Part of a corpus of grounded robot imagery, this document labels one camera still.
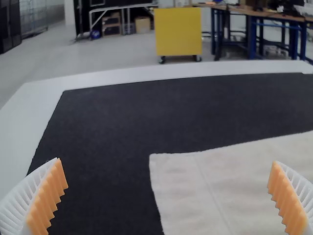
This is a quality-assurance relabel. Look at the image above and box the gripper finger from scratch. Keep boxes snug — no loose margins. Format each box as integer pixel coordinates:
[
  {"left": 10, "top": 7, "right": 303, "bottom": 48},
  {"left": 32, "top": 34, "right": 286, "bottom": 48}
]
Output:
[
  {"left": 266, "top": 160, "right": 313, "bottom": 235},
  {"left": 0, "top": 157, "right": 69, "bottom": 235}
]

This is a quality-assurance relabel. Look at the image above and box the pale towel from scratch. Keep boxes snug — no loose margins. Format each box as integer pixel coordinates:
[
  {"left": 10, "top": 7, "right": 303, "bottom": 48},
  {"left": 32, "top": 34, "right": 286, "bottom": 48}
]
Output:
[{"left": 149, "top": 130, "right": 313, "bottom": 235}]

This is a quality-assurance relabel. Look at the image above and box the black mat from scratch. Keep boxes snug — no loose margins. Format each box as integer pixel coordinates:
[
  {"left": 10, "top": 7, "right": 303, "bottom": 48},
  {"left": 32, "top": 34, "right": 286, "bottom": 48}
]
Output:
[{"left": 26, "top": 72, "right": 313, "bottom": 235}]

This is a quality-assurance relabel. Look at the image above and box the blue workbench with wooden top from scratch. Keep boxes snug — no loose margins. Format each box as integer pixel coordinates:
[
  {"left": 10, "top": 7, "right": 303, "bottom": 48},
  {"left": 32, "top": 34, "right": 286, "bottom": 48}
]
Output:
[{"left": 247, "top": 9, "right": 313, "bottom": 66}]

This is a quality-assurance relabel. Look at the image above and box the dark blue workbench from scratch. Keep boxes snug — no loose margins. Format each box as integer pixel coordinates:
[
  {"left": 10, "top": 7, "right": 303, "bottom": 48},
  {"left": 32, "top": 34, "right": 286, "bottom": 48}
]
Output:
[{"left": 193, "top": 2, "right": 248, "bottom": 62}]

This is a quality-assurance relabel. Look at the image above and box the yellow wheeled cabinet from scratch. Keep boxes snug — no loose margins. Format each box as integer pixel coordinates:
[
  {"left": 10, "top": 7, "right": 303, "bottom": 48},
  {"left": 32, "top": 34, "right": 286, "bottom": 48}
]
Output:
[{"left": 154, "top": 7, "right": 202, "bottom": 65}]

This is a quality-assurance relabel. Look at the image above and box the cardboard box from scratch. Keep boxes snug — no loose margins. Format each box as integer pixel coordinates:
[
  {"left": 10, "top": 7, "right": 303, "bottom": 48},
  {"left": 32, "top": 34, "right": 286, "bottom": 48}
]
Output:
[{"left": 134, "top": 16, "right": 151, "bottom": 34}]

